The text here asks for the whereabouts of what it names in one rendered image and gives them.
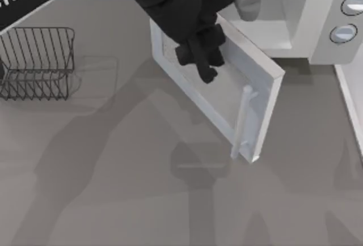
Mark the white microwave door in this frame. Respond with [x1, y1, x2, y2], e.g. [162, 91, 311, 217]
[149, 11, 286, 165]

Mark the pale microwave oven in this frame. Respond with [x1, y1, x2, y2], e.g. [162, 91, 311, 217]
[185, 0, 363, 66]

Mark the grey microwave knob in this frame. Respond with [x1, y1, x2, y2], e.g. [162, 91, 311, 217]
[329, 24, 358, 44]
[340, 0, 363, 16]

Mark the dark wire dish rack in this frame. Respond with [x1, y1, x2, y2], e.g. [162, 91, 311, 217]
[0, 27, 76, 101]

